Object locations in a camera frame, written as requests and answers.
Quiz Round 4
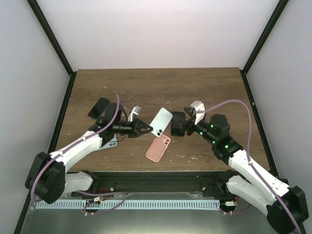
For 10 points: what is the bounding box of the black phone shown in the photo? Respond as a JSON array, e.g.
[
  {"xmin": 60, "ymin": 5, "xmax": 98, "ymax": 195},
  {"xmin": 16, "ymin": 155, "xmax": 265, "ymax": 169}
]
[{"xmin": 170, "ymin": 112, "xmax": 186, "ymax": 137}]

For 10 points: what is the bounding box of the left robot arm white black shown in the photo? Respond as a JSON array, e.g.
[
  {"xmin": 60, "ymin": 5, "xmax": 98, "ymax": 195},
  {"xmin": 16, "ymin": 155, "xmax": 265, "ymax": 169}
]
[{"xmin": 25, "ymin": 103, "xmax": 153, "ymax": 204}]

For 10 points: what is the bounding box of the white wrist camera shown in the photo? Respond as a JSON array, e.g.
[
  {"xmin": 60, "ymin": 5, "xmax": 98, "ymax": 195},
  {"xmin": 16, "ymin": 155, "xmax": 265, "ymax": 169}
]
[
  {"xmin": 128, "ymin": 106, "xmax": 141, "ymax": 122},
  {"xmin": 190, "ymin": 100, "xmax": 205, "ymax": 125}
]

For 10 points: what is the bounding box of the black frame post left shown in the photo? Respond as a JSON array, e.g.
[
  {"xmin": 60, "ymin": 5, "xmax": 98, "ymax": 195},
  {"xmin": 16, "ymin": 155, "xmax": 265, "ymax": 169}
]
[{"xmin": 26, "ymin": 0, "xmax": 75, "ymax": 75}]

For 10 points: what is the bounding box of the pink phone case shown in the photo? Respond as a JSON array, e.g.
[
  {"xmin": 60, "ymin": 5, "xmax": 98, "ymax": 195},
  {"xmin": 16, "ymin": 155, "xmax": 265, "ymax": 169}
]
[{"xmin": 146, "ymin": 135, "xmax": 171, "ymax": 162}]

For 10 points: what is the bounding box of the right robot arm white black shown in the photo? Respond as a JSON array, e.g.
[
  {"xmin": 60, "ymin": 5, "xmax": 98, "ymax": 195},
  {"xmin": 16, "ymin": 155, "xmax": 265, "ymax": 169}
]
[{"xmin": 184, "ymin": 107, "xmax": 309, "ymax": 234}]

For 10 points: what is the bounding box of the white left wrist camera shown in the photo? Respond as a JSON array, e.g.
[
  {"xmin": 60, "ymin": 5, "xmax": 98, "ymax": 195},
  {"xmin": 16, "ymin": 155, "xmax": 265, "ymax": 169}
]
[{"xmin": 128, "ymin": 106, "xmax": 141, "ymax": 122}]

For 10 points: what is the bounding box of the light blue phone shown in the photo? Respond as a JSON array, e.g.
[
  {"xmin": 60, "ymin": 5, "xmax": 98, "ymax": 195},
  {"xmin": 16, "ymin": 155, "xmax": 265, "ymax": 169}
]
[{"xmin": 102, "ymin": 141, "xmax": 117, "ymax": 149}]

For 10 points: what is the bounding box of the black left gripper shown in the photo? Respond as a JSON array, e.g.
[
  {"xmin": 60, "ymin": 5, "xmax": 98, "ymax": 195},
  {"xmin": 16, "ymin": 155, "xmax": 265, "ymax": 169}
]
[{"xmin": 113, "ymin": 118, "xmax": 153, "ymax": 138}]

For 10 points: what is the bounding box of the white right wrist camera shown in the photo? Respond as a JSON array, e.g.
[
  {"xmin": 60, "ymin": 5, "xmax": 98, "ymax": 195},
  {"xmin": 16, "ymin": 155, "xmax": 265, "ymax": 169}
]
[{"xmin": 190, "ymin": 100, "xmax": 205, "ymax": 125}]

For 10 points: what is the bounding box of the dark blue phone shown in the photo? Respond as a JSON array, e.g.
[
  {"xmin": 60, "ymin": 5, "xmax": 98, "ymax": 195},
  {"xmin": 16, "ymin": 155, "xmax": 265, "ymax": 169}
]
[{"xmin": 88, "ymin": 97, "xmax": 110, "ymax": 120}]

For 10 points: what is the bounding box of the black frame post right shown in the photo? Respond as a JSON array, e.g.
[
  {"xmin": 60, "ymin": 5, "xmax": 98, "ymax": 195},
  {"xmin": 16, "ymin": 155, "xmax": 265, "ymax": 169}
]
[{"xmin": 240, "ymin": 0, "xmax": 291, "ymax": 74}]

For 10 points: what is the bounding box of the light blue slotted strip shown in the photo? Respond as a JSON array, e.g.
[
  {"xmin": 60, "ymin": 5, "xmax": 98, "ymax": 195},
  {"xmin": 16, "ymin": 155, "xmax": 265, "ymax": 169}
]
[{"xmin": 36, "ymin": 199, "xmax": 220, "ymax": 210}]

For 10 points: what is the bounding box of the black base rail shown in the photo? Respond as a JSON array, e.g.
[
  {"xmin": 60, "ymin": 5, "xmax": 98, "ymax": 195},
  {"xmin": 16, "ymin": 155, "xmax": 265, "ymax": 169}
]
[{"xmin": 70, "ymin": 170, "xmax": 242, "ymax": 198}]

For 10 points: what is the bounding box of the black frame post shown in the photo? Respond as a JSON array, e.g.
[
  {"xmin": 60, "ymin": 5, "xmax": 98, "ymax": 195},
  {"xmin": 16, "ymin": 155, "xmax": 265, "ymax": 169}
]
[
  {"xmin": 240, "ymin": 0, "xmax": 291, "ymax": 74},
  {"xmin": 26, "ymin": 0, "xmax": 75, "ymax": 75}
]

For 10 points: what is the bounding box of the white phone dual camera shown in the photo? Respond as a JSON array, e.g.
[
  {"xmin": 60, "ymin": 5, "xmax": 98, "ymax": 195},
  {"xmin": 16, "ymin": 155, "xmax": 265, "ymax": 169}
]
[{"xmin": 149, "ymin": 107, "xmax": 173, "ymax": 137}]

